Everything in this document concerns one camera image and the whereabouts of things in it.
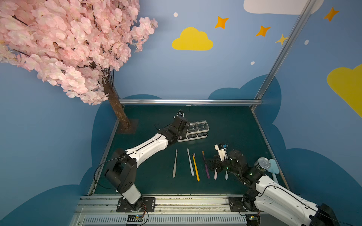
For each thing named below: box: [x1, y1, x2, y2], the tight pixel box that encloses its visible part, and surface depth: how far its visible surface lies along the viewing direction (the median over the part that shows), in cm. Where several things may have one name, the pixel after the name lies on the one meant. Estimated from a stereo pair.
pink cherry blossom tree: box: [0, 0, 158, 131], surface depth 52 cm
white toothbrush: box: [187, 147, 195, 177], surface depth 90 cm
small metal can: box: [254, 156, 272, 172], surface depth 86 cm
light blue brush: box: [267, 158, 280, 185], surface depth 90 cm
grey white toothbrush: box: [172, 149, 178, 178], surface depth 90 cm
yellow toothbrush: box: [192, 153, 201, 182], surface depth 89 cm
